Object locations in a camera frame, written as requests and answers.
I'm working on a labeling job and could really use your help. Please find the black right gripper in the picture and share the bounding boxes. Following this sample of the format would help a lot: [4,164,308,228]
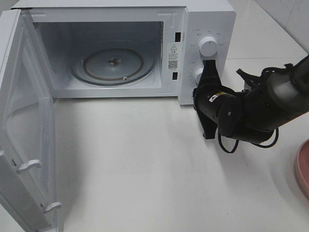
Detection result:
[193,59,222,140]

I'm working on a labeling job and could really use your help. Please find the pink round plate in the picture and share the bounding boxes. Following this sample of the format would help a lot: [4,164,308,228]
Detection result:
[295,140,309,198]

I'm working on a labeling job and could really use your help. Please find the white microwave door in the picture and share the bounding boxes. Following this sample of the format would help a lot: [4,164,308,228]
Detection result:
[0,9,61,232]

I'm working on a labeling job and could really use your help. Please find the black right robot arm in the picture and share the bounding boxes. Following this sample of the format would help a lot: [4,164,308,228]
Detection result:
[193,57,309,145]

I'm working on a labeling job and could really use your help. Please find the lower white timer knob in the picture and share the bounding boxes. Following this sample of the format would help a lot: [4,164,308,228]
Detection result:
[193,68,203,85]

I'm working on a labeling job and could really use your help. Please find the upper white power knob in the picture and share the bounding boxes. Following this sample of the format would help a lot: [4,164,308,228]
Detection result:
[198,35,219,57]

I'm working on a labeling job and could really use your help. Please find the white warning label sticker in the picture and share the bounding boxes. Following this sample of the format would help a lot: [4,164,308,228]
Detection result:
[167,43,180,71]

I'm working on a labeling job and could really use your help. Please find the white microwave oven body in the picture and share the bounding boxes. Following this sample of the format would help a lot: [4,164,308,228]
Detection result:
[13,0,236,105]

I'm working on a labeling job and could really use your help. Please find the glass microwave turntable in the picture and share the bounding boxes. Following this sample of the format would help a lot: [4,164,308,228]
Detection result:
[70,48,155,86]

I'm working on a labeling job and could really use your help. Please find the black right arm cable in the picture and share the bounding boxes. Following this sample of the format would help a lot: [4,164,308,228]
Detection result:
[217,63,295,154]

